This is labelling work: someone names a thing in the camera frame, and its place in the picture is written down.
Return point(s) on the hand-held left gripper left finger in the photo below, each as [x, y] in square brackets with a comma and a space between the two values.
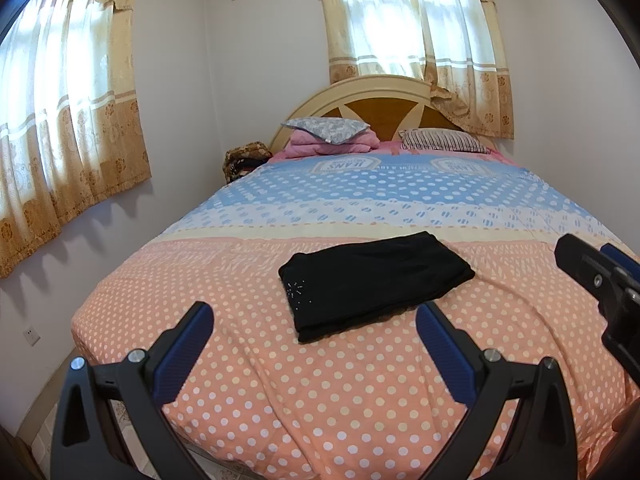
[182, 347]

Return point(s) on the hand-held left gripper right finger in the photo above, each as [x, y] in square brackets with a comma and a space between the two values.
[445, 347]

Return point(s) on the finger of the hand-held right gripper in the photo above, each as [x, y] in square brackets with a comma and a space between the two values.
[575, 260]
[622, 260]

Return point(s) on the black pants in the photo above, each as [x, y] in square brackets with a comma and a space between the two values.
[375, 280]

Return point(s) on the polka dot bed blanket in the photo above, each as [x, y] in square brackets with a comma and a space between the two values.
[300, 385]

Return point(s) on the striped pillow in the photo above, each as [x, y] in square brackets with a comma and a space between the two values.
[440, 141]

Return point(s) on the brown patterned cloth bundle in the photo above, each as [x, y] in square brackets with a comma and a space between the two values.
[242, 160]

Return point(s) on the beige floral curtain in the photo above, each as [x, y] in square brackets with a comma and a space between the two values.
[470, 85]
[90, 160]

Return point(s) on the pink bed sheet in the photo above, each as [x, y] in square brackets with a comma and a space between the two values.
[390, 148]

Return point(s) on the pink folded blanket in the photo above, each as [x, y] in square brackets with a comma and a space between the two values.
[345, 147]

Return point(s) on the cream wooden headboard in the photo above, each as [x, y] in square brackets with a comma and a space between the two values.
[380, 110]

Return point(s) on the grey patterned pillow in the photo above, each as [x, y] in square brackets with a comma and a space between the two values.
[325, 129]

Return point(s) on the white wall socket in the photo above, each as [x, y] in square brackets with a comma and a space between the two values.
[31, 336]

